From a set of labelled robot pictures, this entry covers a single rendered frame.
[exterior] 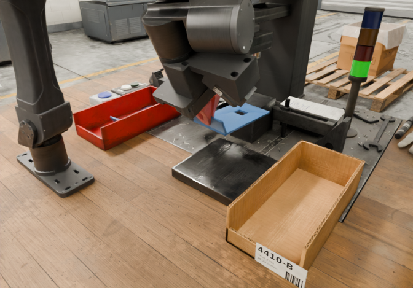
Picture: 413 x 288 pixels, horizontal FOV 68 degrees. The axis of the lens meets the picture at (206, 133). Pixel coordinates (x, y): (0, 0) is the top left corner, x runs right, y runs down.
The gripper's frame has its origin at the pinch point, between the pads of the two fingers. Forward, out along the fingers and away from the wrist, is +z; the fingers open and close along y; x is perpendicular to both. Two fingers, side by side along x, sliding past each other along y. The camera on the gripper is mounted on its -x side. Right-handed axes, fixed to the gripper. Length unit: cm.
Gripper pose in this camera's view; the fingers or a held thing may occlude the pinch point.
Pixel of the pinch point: (206, 119)
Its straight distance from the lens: 50.4
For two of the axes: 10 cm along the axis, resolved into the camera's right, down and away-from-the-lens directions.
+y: 6.0, -7.1, 3.7
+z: 2.6, 6.1, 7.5
